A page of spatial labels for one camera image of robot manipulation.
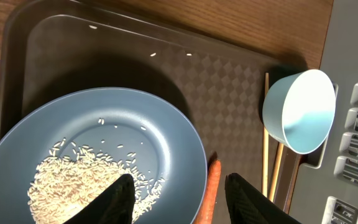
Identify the grey dishwasher rack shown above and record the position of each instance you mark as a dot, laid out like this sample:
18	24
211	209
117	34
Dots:
327	192

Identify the dark blue plate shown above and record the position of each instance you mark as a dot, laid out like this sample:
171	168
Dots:
165	144

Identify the right wooden chopstick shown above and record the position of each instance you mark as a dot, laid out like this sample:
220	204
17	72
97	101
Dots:
276	171

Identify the left wooden chopstick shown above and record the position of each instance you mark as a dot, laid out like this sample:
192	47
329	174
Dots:
265	155

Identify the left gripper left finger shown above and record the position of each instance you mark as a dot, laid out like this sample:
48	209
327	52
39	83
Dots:
113	206

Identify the pile of white rice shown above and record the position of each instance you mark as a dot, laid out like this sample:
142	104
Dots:
77	171

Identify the wooden chopstick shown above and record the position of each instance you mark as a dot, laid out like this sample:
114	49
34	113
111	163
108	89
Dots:
265	155
276	171

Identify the large light blue bowl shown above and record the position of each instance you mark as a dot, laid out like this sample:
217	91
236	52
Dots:
299	110

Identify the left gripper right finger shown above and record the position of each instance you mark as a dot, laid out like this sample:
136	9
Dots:
246	205

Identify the orange carrot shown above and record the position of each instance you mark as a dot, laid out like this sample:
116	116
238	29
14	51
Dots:
205	213

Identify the dark brown serving tray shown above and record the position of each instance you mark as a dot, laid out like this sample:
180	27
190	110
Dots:
53	48

